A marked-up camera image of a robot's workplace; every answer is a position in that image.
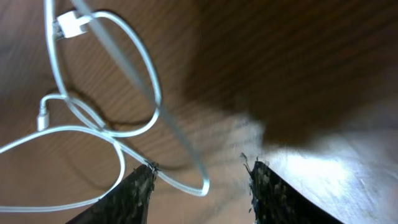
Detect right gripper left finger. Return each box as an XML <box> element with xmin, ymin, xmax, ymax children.
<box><xmin>67</xmin><ymin>164</ymin><xmax>157</xmax><ymax>224</ymax></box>

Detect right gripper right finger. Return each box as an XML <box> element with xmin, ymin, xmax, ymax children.
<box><xmin>241</xmin><ymin>154</ymin><xmax>340</xmax><ymax>224</ymax></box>

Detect white USB cable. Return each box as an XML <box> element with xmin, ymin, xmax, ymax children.
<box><xmin>0</xmin><ymin>0</ymin><xmax>211</xmax><ymax>213</ymax></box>

